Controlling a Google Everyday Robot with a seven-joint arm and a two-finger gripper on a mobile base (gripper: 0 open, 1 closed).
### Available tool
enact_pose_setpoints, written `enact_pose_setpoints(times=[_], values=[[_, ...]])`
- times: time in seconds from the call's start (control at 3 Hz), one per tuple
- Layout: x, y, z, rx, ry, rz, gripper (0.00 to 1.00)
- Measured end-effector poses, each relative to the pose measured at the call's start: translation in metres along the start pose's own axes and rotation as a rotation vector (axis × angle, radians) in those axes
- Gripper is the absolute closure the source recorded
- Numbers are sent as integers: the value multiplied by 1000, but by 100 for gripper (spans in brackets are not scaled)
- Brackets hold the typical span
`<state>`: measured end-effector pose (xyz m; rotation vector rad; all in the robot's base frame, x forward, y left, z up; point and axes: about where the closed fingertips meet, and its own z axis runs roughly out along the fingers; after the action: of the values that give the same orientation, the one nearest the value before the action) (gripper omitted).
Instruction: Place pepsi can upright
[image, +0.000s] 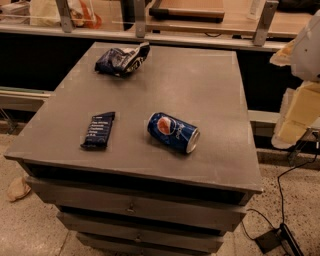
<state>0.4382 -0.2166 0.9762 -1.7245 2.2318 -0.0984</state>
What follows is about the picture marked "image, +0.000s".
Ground blue pepsi can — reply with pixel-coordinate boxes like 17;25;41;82
147;112;200;154

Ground black power strip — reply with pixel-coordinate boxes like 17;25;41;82
280;223;304;256

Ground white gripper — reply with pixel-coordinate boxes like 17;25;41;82
270;10;320;149

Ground top grey drawer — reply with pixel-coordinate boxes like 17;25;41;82
27;177;245;233

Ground black floor cable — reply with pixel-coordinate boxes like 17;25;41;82
240;133;320;241

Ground black floor plate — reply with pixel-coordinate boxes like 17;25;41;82
254;229;281;254

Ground bottom grey drawer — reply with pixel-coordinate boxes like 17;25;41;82
76;232;210;256

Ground crumpled beige cloth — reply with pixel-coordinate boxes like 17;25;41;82
7;177;31;202

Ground crumpled blue chip bag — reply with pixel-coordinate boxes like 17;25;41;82
94;42;150;77

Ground orange plastic bag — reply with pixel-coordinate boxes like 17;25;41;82
68;0;102;29

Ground grey metal shelf rail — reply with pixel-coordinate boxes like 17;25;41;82
0;24;286;52

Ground middle grey drawer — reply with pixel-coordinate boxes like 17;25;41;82
55;211;225;254

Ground grey drawer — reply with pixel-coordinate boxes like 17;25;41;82
76;232;210;256
27;177;245;233
55;211;225;254

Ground grey drawer cabinet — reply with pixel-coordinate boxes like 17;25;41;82
3;41;264;256

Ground dark blue snack bar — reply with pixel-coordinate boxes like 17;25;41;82
80;112;115;150

